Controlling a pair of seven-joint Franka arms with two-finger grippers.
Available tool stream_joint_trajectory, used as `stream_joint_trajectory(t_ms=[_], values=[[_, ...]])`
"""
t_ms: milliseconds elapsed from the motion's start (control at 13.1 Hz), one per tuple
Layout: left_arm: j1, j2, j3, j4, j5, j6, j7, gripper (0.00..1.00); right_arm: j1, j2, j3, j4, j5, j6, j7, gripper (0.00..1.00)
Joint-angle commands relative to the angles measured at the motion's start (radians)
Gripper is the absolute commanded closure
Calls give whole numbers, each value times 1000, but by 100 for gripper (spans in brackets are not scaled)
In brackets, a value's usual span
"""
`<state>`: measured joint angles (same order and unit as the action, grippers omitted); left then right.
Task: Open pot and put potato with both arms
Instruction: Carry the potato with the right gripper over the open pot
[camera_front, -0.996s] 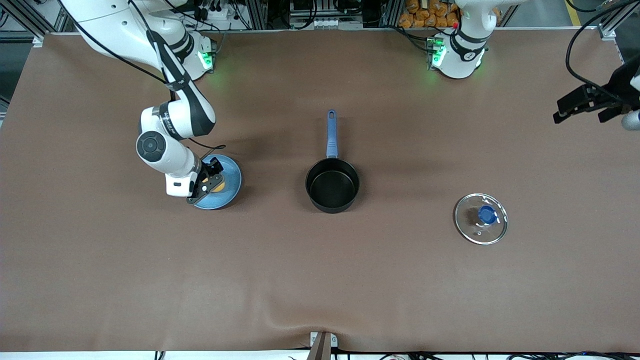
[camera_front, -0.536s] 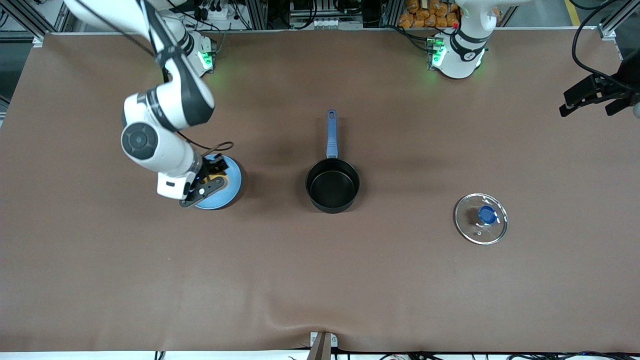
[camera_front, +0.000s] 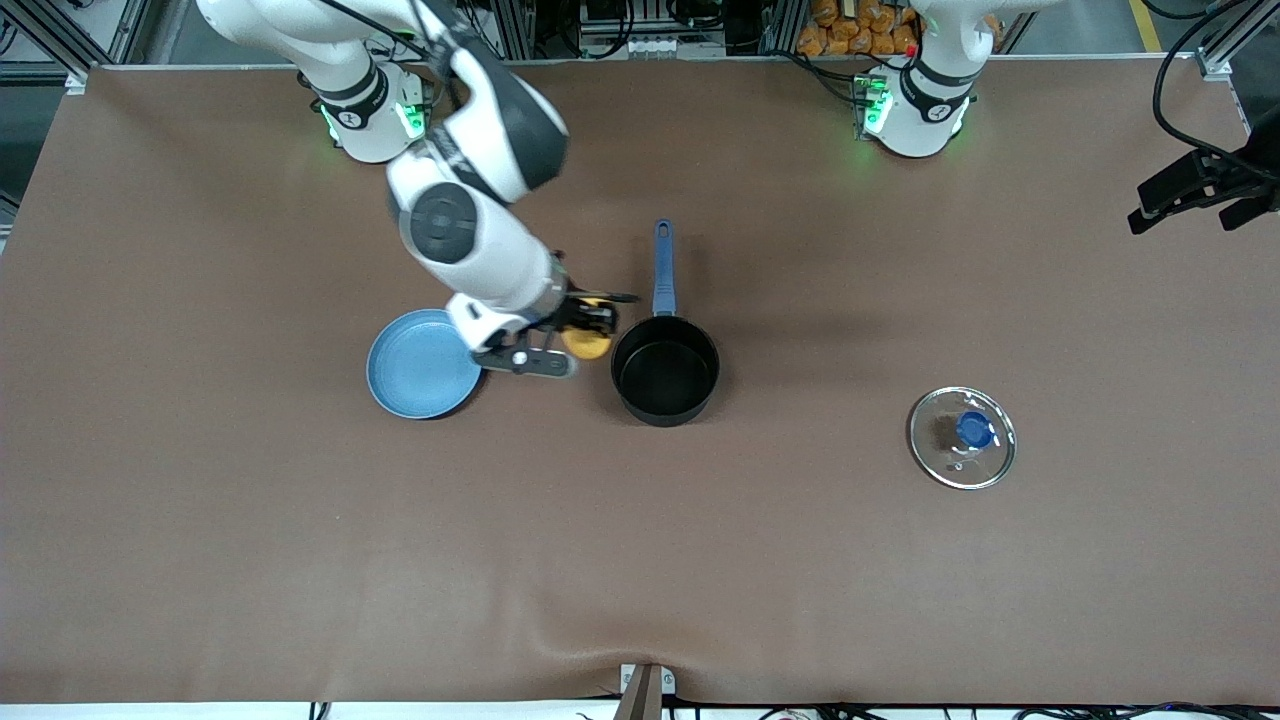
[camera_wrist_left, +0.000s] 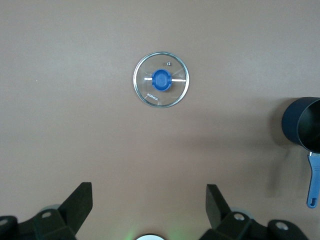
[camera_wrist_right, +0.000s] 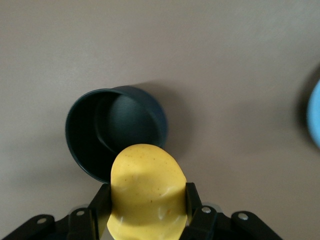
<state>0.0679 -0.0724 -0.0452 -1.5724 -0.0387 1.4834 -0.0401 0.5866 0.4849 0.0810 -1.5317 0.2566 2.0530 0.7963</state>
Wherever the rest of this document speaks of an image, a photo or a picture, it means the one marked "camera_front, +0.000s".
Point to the bag of orange items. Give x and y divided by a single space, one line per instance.
850 35

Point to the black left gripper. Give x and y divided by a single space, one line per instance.
1226 177

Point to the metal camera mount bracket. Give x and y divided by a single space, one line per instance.
645 695

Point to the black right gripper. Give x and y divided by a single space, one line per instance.
572 309

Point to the yellow potato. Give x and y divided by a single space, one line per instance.
588 347

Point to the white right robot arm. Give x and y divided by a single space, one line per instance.
470 230

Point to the aluminium frame strut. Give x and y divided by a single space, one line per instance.
1215 62
76 80

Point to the brown table mat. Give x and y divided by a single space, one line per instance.
640 550

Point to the blue round plate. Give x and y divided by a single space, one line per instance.
420 370

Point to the glass lid with blue knob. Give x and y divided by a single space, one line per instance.
975 430

